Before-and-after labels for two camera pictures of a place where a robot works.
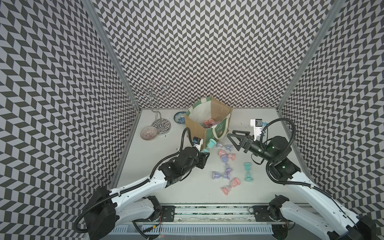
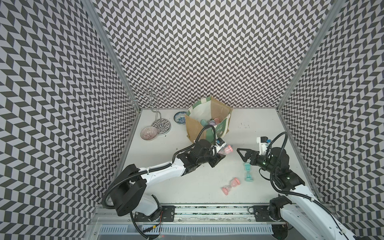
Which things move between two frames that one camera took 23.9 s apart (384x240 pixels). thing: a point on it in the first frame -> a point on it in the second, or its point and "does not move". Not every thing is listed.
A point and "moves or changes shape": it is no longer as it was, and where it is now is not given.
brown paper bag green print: x=208 y=119 does not move
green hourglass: x=211 y=144 moves or changes shape
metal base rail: x=219 y=215 does not move
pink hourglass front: x=234 y=183 does not move
